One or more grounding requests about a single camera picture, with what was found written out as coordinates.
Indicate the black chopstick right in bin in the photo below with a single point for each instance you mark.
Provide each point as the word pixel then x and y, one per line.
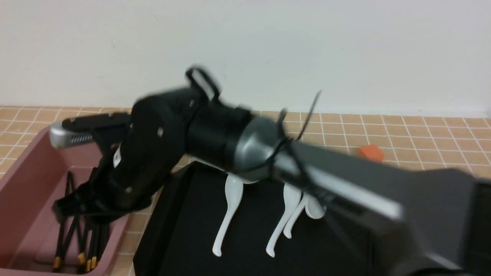
pixel 102 238

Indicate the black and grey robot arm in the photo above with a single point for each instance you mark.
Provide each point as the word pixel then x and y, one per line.
pixel 425 223

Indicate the white spoon left long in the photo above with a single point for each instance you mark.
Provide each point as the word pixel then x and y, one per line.
pixel 233 190

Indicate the white spoon centre right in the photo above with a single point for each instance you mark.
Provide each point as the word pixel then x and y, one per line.
pixel 287 231

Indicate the black chopstick middle in bin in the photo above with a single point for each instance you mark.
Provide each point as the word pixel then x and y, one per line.
pixel 91 249

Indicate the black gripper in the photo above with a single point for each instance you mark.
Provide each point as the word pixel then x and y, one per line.
pixel 154 145

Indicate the white spoon long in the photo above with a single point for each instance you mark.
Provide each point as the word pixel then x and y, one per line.
pixel 291 199
pixel 233 190

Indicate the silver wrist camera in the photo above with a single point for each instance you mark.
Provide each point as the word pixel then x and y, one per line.
pixel 105 129

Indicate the white spoon centre long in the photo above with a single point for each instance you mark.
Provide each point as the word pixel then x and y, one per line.
pixel 291 199

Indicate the black plastic tray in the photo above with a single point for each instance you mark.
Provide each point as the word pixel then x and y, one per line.
pixel 179 237

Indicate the orange cube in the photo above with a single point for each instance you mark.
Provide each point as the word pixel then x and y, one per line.
pixel 371 152

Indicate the black chopstick left in bin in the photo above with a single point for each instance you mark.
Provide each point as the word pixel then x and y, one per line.
pixel 81 241

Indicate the black chopstick in bin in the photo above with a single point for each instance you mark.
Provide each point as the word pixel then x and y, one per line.
pixel 102 238
pixel 81 241
pixel 91 249

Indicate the pink plastic bin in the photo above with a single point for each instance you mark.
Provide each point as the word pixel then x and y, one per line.
pixel 28 228

